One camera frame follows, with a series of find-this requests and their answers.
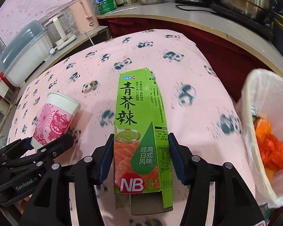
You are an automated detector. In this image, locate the green tin can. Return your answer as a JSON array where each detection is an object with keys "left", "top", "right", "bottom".
[{"left": 95, "top": 0, "right": 117, "bottom": 15}]

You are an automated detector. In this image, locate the white lined trash bin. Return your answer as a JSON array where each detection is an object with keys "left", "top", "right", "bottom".
[{"left": 237, "top": 69, "right": 283, "bottom": 208}]

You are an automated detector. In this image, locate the pink electric kettle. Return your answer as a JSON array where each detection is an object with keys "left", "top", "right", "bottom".
[{"left": 69, "top": 0, "right": 99, "bottom": 35}]

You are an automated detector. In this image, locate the orange printed plastic bag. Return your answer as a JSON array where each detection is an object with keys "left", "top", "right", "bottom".
[{"left": 254, "top": 116, "right": 274, "bottom": 182}]

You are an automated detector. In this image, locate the pink white paper cup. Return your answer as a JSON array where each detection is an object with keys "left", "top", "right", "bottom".
[{"left": 31, "top": 91, "right": 81, "bottom": 149}]

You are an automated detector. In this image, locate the black induction cooker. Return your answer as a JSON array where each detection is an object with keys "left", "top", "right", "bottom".
[{"left": 210, "top": 4, "right": 273, "bottom": 42}]

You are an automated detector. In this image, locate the white dish rack grey lid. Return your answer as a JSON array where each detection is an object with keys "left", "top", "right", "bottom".
[{"left": 0, "top": 21, "right": 53, "bottom": 87}]

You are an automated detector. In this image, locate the red plastic bag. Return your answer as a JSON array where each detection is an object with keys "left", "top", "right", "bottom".
[{"left": 258, "top": 134, "right": 283, "bottom": 171}]

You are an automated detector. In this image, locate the pink panda tablecloth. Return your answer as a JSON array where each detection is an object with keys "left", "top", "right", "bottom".
[{"left": 8, "top": 30, "right": 255, "bottom": 192}]

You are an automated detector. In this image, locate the pink dotted curtain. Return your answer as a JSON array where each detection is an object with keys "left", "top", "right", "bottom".
[{"left": 0, "top": 0, "right": 77, "bottom": 45}]

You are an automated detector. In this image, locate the red velvet cabinet curtain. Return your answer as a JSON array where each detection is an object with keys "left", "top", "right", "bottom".
[{"left": 99, "top": 18, "right": 270, "bottom": 101}]

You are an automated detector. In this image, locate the green wasabi carton box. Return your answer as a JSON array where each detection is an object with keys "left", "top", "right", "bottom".
[{"left": 113, "top": 68, "right": 173, "bottom": 215}]

